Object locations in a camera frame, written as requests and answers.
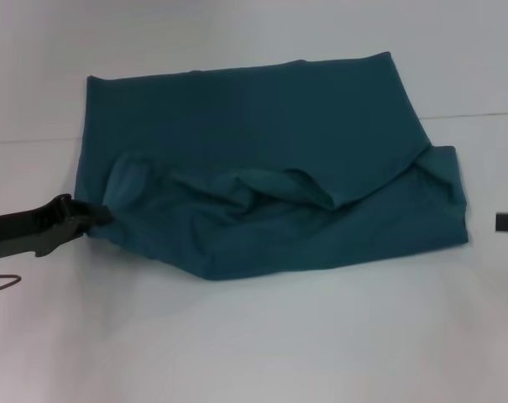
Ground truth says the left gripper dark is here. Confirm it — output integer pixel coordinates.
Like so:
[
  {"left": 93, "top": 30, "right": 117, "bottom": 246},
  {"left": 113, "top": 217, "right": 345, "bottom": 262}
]
[{"left": 0, "top": 193, "right": 113, "bottom": 264}]

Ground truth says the dark red cable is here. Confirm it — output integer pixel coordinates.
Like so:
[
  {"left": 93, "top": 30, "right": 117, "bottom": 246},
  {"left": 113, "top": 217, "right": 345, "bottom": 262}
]
[{"left": 0, "top": 262, "right": 24, "bottom": 297}]

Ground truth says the teal T-shirt with FREE print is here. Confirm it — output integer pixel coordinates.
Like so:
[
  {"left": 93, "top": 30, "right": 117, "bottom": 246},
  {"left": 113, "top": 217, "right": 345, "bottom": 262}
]
[{"left": 85, "top": 50, "right": 470, "bottom": 283}]

